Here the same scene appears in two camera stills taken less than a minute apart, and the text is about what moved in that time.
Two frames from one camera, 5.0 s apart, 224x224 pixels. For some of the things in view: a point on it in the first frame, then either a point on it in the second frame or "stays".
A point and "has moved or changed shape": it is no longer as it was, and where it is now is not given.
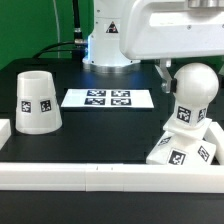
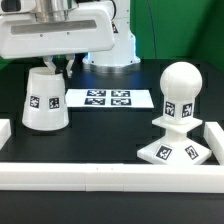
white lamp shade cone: (37, 106) has moved or changed shape
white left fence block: (5, 131) stays
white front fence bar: (97, 177) stays
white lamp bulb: (197, 85) has moved or changed shape
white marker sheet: (107, 98) stays
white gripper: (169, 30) → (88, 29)
